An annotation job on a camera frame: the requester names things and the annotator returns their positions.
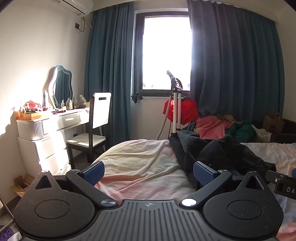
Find black pants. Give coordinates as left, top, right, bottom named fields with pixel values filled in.
left=168, top=132, right=277, bottom=192

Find tan cloth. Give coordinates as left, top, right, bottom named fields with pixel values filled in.
left=216, top=113, right=244, bottom=124

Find grey blue curtain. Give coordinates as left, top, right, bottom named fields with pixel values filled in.
left=187, top=0, right=285, bottom=131

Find white ribbed drawer unit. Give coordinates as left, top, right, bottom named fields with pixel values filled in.
left=16, top=117, right=70, bottom=176

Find dark framed window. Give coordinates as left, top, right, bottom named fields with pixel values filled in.
left=133, top=11, right=193, bottom=97

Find purple studded mat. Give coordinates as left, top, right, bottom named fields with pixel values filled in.
left=0, top=225, right=12, bottom=241

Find white dressing table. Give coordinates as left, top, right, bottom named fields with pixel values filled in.
left=42, top=107, right=91, bottom=138

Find white and black chair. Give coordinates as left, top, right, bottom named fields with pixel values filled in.
left=66, top=92, right=112, bottom=169

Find pink cloth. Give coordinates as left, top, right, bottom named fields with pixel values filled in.
left=196, top=115, right=234, bottom=140

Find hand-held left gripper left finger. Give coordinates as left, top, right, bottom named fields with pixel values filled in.
left=30, top=161, right=119, bottom=208

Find red bag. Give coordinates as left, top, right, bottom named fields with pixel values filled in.
left=23, top=100, right=39, bottom=109

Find wavy framed mirror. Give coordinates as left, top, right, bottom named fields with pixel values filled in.
left=47, top=65, right=73, bottom=109

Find orange flat box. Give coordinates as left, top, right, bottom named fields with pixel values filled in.
left=17, top=112, right=42, bottom=121

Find red cloth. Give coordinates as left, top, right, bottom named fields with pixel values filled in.
left=162, top=97, right=200, bottom=125

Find brown paper bag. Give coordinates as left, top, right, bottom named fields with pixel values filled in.
left=262, top=113, right=285, bottom=135

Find teal curtain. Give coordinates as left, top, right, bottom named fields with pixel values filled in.
left=84, top=3, right=145, bottom=148

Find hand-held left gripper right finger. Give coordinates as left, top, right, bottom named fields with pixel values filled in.
left=181, top=161, right=269, bottom=208

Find garment steamer stand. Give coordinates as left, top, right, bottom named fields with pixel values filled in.
left=156, top=70, right=186, bottom=141

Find row of cosmetic bottles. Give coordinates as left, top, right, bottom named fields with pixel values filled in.
left=59, top=94, right=90, bottom=111

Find white air conditioner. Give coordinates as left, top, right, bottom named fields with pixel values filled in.
left=50, top=0, right=94, bottom=16

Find bed with pale pink sheet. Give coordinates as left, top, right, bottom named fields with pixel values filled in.
left=94, top=138, right=296, bottom=241

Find cardboard box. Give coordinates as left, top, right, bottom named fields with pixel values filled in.
left=10, top=175, right=36, bottom=198

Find white plastic bag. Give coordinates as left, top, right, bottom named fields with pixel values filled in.
left=251, top=125, right=272, bottom=143

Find dark armchair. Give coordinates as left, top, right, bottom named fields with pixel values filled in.
left=273, top=118, right=296, bottom=144

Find green cloth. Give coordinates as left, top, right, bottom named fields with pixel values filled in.
left=225, top=123, right=258, bottom=142

